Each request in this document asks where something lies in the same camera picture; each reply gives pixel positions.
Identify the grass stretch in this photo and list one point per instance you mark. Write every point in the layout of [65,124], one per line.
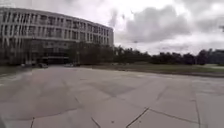
[160,68]

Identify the row of dark trees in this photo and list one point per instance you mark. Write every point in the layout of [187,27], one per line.
[160,58]

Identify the dark vehicle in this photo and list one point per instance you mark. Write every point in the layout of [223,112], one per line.
[42,65]

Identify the grey slab paved plaza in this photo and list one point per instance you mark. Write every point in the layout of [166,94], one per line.
[110,100]

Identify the curved white multi-storey building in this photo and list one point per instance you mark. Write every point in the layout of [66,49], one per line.
[50,30]

